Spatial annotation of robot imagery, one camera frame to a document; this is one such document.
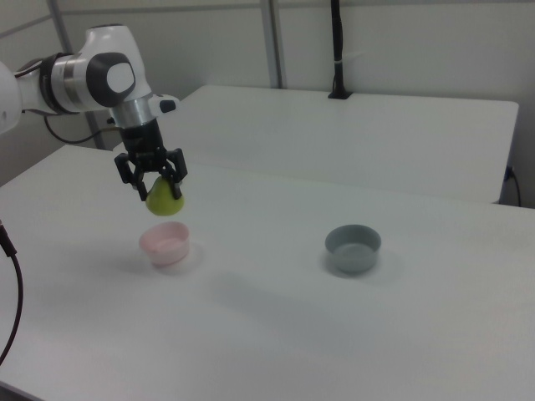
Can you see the pink bowl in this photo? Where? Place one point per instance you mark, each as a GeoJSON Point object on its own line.
{"type": "Point", "coordinates": [165, 248]}

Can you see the green pear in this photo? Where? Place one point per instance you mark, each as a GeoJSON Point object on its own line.
{"type": "Point", "coordinates": [163, 204]}

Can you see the black camera pole white band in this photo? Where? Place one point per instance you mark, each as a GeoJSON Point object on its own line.
{"type": "Point", "coordinates": [337, 42]}

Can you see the grey bowl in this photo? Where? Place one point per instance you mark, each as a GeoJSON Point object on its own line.
{"type": "Point", "coordinates": [353, 252]}

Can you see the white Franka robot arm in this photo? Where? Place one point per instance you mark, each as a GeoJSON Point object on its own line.
{"type": "Point", "coordinates": [83, 79]}

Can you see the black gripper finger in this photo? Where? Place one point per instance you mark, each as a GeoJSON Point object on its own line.
{"type": "Point", "coordinates": [129, 169]}
{"type": "Point", "coordinates": [177, 167]}

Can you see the grey partition frame post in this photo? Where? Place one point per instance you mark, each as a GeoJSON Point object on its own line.
{"type": "Point", "coordinates": [273, 42]}

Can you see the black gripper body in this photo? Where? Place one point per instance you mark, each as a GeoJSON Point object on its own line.
{"type": "Point", "coordinates": [142, 144]}

